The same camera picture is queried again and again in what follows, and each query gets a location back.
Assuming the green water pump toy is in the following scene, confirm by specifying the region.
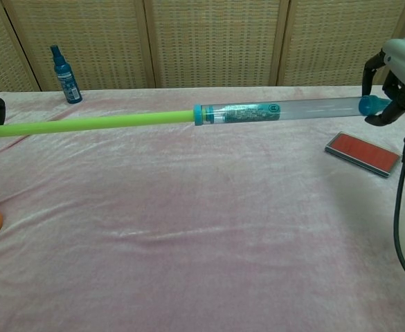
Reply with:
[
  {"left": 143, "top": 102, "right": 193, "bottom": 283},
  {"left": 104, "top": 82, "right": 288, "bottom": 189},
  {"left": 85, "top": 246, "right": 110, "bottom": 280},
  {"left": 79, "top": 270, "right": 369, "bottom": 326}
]
[{"left": 0, "top": 95, "right": 392, "bottom": 139}]

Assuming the blue spray bottle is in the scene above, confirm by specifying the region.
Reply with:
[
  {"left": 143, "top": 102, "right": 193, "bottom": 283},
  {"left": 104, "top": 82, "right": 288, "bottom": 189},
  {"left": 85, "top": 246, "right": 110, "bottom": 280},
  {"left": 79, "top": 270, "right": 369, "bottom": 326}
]
[{"left": 49, "top": 44, "right": 84, "bottom": 104}]

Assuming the red ink stamp pad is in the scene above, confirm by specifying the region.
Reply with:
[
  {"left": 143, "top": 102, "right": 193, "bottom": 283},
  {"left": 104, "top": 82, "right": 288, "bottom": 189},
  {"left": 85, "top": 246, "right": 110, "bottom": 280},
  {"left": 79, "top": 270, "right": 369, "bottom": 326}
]
[{"left": 324, "top": 131, "right": 402, "bottom": 178}]

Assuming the pink plush table cloth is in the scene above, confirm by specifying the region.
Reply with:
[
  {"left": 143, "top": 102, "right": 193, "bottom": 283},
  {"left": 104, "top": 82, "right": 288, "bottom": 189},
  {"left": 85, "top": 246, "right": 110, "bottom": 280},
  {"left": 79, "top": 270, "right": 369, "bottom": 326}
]
[{"left": 0, "top": 84, "right": 405, "bottom": 332}]

